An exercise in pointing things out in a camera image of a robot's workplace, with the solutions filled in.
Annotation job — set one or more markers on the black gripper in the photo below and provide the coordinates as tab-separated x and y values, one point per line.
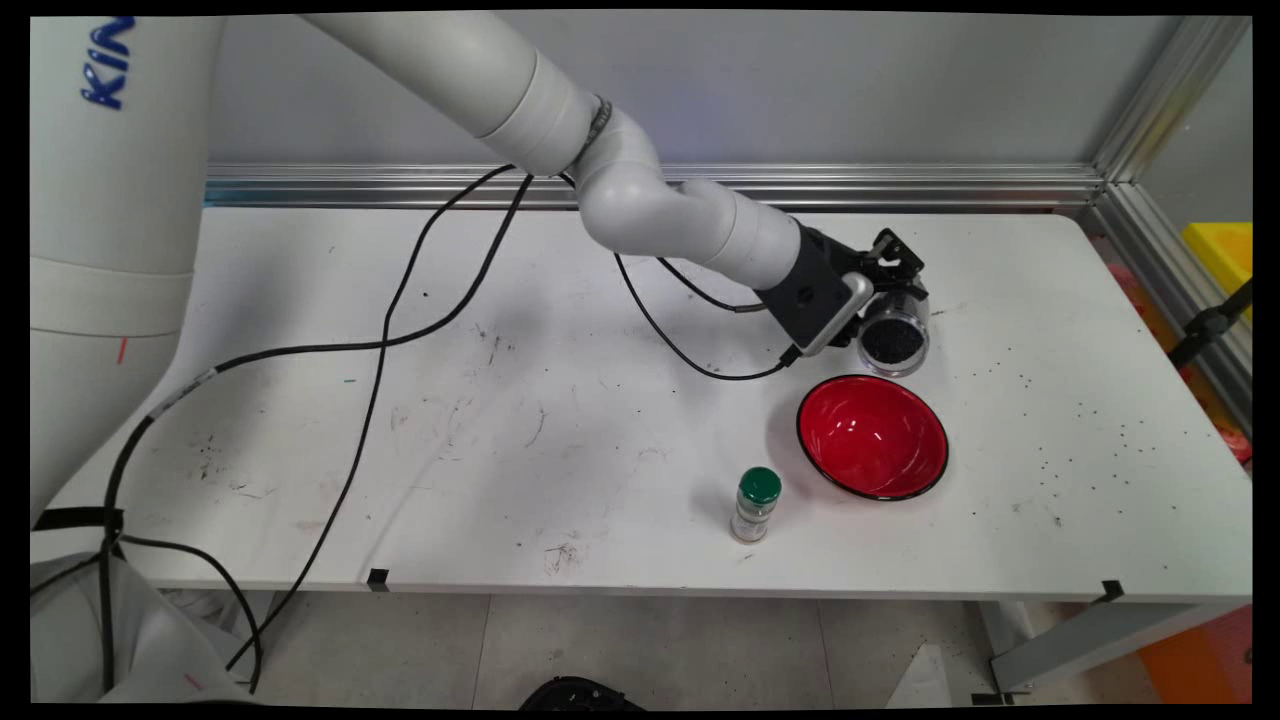
840	252

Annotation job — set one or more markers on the clear jar with black grains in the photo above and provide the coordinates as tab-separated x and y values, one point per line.
893	340

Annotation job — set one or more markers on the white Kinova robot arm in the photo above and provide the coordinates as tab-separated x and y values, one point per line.
110	250

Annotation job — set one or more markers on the red bowl with black rim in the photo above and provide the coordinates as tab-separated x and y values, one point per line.
870	440

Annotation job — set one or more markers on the small green-lid spice bottle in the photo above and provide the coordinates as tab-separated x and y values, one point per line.
755	510

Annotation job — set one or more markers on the yellow plastic box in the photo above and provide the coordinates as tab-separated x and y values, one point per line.
1225	255

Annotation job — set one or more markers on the small black tape marker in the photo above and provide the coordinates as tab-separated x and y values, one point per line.
1110	592
378	579

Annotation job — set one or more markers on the orange plastic crate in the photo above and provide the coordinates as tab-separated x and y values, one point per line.
1200	660

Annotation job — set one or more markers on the round black object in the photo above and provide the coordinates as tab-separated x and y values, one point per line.
580	693

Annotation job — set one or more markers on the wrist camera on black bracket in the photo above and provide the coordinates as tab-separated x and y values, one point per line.
815	300

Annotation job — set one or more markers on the long aluminium frame rail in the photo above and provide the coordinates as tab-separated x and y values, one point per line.
1000	185

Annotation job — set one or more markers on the short aluminium frame rail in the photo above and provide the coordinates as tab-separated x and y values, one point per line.
1150	255

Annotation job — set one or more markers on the aluminium frame post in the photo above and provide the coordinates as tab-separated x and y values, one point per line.
1165	95

